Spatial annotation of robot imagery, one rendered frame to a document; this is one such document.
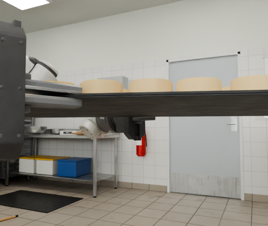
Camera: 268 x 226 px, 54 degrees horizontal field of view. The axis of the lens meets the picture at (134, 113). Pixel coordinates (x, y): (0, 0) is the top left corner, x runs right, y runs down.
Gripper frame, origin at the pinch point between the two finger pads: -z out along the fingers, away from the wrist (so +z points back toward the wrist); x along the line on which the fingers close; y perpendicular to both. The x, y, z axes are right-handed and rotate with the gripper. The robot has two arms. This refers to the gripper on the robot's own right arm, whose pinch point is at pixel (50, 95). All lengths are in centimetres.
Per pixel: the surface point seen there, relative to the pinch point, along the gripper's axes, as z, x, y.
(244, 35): -336, 130, 166
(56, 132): -159, -6, 414
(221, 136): -322, -13, 199
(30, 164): -122, -61, 435
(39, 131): -136, -5, 437
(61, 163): -153, -55, 376
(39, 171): -132, -71, 417
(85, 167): -190, -65, 366
